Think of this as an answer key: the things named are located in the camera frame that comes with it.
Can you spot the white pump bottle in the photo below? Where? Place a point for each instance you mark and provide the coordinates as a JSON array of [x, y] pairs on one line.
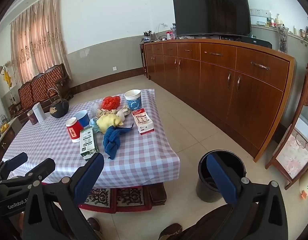
[[278, 21]]

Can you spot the white wall outlet row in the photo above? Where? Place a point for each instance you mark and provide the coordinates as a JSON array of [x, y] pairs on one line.
[[260, 12]]

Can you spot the white tissue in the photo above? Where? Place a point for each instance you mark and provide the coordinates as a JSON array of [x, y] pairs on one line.
[[122, 113]]

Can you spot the clear glass vase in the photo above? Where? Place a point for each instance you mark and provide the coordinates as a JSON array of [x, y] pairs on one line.
[[283, 40]]

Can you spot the white tin box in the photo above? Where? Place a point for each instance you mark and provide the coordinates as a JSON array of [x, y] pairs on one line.
[[39, 113]]

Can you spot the black set-top box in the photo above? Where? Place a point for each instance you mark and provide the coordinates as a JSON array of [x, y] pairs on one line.
[[256, 42]]

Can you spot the blue patterned paper cup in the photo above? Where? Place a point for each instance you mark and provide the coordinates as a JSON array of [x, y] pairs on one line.
[[134, 103]]

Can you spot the pink patterned curtain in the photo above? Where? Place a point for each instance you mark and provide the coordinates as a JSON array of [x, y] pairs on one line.
[[36, 42]]

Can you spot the wooden upholstered sofa bench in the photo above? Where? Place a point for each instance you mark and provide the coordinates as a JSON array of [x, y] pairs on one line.
[[44, 82]]

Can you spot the yellow fruits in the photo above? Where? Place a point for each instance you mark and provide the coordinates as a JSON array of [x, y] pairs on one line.
[[4, 126]]

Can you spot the small potted plant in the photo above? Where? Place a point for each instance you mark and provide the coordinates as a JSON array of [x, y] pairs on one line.
[[147, 37]]

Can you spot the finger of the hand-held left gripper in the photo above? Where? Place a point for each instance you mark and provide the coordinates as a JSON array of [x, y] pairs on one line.
[[16, 161], [42, 167]]

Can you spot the black trash bin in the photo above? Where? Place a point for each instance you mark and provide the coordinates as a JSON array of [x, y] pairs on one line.
[[203, 190]]

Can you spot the person's right shoe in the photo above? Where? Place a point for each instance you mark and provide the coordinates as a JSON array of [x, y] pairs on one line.
[[170, 231]]

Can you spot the yellow cloth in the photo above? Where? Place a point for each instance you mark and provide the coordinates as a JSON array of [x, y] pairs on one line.
[[107, 122]]

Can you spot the person's right leg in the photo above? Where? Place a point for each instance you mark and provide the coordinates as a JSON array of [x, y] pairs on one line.
[[213, 222]]

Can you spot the green white milk carton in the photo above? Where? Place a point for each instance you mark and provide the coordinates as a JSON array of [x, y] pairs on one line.
[[88, 142]]

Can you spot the low wooden side cabinet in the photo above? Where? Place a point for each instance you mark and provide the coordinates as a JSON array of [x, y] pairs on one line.
[[4, 145]]

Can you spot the black cast iron teapot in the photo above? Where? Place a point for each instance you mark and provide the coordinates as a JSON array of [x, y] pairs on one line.
[[59, 108]]

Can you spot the pink checkered tablecloth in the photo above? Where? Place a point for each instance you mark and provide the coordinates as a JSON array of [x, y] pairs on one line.
[[144, 155]]

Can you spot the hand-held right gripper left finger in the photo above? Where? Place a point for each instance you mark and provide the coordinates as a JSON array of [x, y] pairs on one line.
[[90, 177]]

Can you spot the person's left shoe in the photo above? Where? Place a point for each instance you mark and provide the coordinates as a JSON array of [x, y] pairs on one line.
[[95, 226]]

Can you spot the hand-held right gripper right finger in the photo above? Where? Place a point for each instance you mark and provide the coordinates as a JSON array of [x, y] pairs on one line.
[[221, 180]]

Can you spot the dark red tin can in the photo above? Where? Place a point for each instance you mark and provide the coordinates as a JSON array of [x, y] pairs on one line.
[[31, 118]]

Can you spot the red patterned rug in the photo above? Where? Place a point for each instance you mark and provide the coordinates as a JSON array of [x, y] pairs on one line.
[[106, 197]]

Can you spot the chair with black grid cushion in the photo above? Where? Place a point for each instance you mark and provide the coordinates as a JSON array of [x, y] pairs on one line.
[[157, 195]]

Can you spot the person's shoe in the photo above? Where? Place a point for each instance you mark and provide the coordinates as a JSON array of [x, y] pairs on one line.
[[170, 231], [95, 226]]

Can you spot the light blue cloth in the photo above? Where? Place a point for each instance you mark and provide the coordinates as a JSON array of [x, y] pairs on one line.
[[94, 125]]

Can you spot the red paper cup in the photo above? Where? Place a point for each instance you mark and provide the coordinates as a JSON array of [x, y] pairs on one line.
[[74, 131]]

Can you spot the red white tissue pack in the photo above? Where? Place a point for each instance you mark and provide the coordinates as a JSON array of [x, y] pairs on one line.
[[143, 122]]

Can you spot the beige paper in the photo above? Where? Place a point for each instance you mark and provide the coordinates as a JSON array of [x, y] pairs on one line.
[[105, 112]]

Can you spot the yellow hanging item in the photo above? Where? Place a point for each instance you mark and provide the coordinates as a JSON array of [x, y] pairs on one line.
[[8, 78]]

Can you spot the black flat television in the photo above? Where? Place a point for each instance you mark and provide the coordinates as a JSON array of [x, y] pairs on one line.
[[211, 7]]

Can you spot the long wooden sideboard cabinet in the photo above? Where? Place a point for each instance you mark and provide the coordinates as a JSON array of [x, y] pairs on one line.
[[243, 92]]

